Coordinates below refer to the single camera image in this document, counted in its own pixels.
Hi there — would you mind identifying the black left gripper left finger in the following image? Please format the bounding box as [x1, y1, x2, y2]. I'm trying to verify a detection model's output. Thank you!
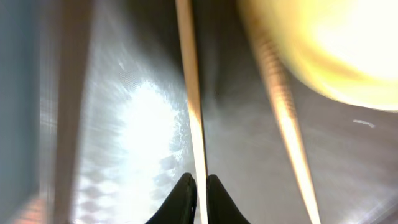
[146, 173, 197, 224]

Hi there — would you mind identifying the yellow plate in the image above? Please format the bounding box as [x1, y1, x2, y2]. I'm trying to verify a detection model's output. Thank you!
[239, 0, 397, 112]

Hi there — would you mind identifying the wooden chopstick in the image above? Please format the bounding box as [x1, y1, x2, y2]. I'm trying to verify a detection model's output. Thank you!
[175, 0, 208, 224]
[238, 1, 321, 224]

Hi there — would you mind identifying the brown serving tray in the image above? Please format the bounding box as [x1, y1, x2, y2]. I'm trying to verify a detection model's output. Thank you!
[72, 1, 397, 223]

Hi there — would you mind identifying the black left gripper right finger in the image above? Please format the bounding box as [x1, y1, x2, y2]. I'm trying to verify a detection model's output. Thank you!
[206, 174, 249, 224]

